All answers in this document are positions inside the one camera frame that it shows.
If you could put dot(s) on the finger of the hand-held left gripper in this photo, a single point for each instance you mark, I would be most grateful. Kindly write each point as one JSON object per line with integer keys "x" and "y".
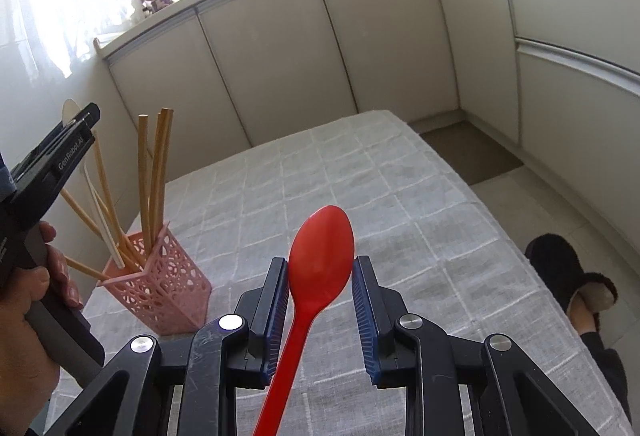
{"x": 87, "y": 116}

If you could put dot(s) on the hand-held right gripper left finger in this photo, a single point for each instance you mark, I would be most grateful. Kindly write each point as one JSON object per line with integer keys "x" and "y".
{"x": 277, "y": 316}

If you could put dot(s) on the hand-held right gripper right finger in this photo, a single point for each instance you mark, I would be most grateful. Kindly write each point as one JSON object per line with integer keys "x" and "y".
{"x": 362, "y": 316}

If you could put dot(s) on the white plastic spoon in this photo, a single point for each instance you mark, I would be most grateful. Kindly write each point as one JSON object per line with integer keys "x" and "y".
{"x": 70, "y": 110}

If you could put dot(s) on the red plastic spoon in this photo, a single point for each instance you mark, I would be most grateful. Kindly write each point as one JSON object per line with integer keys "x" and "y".
{"x": 322, "y": 256}

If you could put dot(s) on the bunch of wooden chopsticks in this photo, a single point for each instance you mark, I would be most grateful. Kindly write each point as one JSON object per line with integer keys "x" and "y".
{"x": 161, "y": 166}

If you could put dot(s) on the pink perforated utensil basket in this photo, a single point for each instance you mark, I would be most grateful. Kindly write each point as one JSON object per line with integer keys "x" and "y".
{"x": 170, "y": 286}

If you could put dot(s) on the person's left hand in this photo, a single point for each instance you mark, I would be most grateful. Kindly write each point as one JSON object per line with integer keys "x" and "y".
{"x": 20, "y": 346}

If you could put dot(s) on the white curtain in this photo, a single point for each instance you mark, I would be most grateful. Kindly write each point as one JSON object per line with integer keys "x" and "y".
{"x": 45, "y": 31}

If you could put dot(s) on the grey checked tablecloth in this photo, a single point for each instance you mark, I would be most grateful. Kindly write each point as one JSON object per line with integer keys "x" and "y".
{"x": 400, "y": 196}

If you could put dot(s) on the brown floor mat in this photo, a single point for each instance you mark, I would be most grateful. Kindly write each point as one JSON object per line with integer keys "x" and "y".
{"x": 470, "y": 151}

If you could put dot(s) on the black fuzzy slipper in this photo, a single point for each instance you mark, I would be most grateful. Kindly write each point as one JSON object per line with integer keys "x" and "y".
{"x": 560, "y": 271}

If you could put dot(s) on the white kitchen cabinets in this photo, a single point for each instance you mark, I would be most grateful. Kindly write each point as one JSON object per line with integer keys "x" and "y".
{"x": 390, "y": 26}

